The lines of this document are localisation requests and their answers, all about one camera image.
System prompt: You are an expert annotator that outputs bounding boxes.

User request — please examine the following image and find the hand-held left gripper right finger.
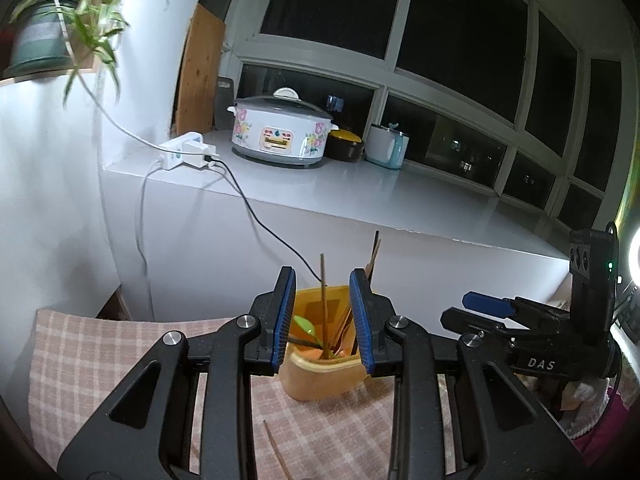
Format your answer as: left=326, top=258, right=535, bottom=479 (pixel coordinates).
left=348, top=268, right=585, bottom=480

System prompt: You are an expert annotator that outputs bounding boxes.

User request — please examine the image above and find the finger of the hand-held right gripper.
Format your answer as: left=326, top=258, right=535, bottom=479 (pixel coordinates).
left=440, top=306, right=503, bottom=335
left=461, top=291, right=548, bottom=322

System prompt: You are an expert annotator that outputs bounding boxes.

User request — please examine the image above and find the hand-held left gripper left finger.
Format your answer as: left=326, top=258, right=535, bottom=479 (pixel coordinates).
left=56, top=266, right=298, bottom=480

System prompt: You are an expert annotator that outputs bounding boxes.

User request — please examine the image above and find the green spoon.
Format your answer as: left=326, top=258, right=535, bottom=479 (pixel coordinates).
left=289, top=314, right=321, bottom=348

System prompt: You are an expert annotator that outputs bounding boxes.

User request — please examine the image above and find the yellow plastic cup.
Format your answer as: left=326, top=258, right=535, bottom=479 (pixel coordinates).
left=279, top=284, right=364, bottom=402

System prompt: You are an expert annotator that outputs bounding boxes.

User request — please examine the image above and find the person's right forearm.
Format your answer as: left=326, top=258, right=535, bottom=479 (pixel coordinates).
left=559, top=377, right=615, bottom=440

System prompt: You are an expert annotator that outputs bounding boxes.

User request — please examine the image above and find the black pot with yellow lid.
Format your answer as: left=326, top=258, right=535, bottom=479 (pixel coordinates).
left=327, top=129, right=365, bottom=164

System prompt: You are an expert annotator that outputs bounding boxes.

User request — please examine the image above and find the white and teal kettle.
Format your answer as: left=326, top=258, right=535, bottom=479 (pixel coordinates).
left=366, top=121, right=411, bottom=170

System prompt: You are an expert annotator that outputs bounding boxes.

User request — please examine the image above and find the floral white rice cooker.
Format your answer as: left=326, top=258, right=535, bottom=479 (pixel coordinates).
left=227, top=87, right=340, bottom=169

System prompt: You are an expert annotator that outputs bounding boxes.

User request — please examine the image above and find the white charger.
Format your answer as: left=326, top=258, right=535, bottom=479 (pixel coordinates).
left=181, top=139, right=220, bottom=167

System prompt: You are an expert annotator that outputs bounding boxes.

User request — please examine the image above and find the white power strip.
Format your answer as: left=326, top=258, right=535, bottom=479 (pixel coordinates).
left=158, top=131, right=221, bottom=171

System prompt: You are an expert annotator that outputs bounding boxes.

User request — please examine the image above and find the pink checkered cloth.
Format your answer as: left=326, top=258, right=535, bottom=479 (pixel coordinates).
left=30, top=307, right=571, bottom=480

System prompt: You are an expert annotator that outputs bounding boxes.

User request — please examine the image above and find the grey cutting board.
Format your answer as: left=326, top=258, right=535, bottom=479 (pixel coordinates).
left=213, top=76, right=236, bottom=132

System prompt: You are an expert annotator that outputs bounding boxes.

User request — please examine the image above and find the wooden board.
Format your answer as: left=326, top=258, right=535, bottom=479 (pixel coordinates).
left=174, top=3, right=227, bottom=134

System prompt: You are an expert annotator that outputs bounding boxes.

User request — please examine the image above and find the wooden shelf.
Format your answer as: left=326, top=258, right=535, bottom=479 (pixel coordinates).
left=0, top=54, right=99, bottom=87

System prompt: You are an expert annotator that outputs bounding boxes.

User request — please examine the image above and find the green spider plant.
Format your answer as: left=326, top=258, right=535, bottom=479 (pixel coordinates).
left=9, top=0, right=172, bottom=108

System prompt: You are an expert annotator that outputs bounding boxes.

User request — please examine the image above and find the green striped plant pot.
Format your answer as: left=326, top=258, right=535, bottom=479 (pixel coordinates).
left=9, top=0, right=82, bottom=72

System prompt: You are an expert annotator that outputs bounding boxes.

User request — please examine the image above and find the black cable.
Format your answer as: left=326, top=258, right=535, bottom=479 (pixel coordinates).
left=206, top=156, right=327, bottom=283

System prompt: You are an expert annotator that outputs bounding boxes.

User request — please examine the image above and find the white window frame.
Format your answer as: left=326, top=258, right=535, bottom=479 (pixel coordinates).
left=219, top=0, right=628, bottom=248

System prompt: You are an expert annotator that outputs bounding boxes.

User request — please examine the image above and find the thin white cable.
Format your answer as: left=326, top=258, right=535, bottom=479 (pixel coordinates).
left=77, top=67, right=173, bottom=155

